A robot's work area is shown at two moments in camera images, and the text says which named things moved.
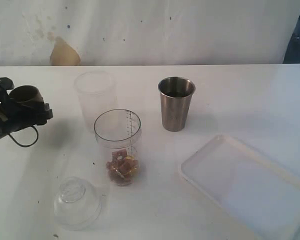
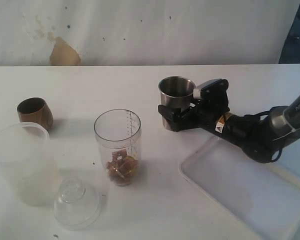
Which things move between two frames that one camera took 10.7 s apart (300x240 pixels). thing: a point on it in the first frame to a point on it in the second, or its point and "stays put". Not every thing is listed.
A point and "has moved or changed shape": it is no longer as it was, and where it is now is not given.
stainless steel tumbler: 176,95 stays put
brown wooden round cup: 27,95 has moved or changed shape
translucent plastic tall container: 96,91 to 22,152
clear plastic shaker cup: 118,131 stays put
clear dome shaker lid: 77,204 stays put
